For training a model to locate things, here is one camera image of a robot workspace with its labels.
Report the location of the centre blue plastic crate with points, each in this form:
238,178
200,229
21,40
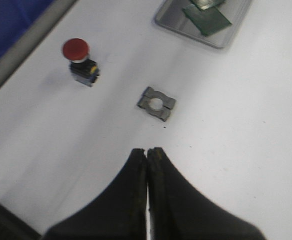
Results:
16,16

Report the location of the green perforated circuit board front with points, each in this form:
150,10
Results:
209,21

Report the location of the red emergency stop button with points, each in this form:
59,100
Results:
84,70

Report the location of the grey split clamp block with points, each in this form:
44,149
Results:
156,103

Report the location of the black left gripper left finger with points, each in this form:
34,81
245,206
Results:
118,213

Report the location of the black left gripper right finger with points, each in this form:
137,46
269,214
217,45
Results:
178,211

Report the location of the silver metal tray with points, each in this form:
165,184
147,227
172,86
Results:
171,17

